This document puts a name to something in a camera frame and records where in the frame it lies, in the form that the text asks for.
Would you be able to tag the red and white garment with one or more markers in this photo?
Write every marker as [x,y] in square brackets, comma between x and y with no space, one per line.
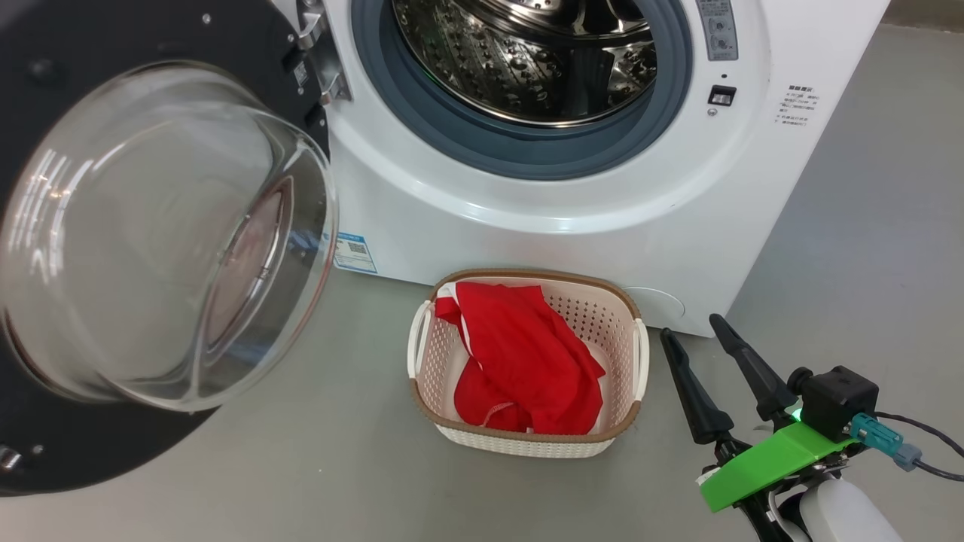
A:
[527,339]

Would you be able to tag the teal right camera connector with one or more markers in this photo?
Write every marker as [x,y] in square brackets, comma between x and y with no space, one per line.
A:
[877,436]

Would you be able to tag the black round glass washer door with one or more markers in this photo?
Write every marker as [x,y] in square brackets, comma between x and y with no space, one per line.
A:
[151,248]

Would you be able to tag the cream perforated laundry basket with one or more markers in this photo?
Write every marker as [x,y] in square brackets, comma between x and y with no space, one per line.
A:
[617,391]

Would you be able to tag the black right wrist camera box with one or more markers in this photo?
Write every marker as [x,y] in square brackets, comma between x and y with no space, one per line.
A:
[840,399]

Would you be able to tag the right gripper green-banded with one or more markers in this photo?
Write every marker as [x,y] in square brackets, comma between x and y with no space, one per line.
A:
[768,463]

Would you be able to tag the white front-load washing machine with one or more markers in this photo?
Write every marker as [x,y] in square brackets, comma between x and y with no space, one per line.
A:
[565,226]

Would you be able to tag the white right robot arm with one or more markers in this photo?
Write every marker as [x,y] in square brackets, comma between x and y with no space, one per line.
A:
[843,516]

